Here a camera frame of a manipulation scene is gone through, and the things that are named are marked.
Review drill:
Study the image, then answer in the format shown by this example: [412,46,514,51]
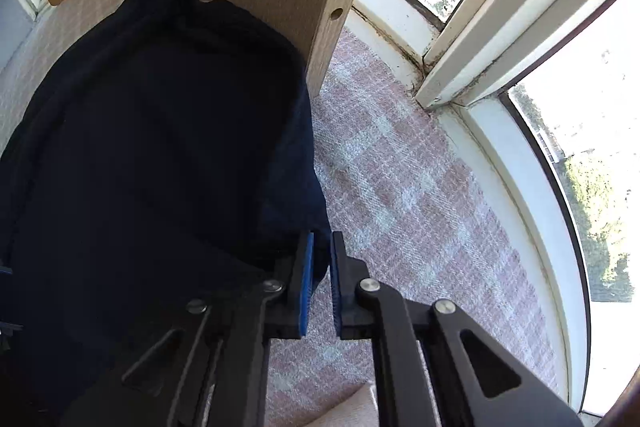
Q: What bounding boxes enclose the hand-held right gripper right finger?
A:
[330,231,583,427]

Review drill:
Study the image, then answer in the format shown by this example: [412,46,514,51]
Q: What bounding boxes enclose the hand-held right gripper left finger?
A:
[60,231,316,427]

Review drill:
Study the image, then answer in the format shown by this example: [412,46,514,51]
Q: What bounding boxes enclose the navy blue sweatshirt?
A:
[0,0,331,427]

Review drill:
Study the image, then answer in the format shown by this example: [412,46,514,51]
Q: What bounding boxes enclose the cream buttoned shirt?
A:
[300,382,378,427]

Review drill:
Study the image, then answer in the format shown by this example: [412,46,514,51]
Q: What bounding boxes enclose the pink plaid cloth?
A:
[0,0,561,427]

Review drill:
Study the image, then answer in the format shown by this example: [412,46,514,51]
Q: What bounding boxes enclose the green trees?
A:
[510,84,636,303]

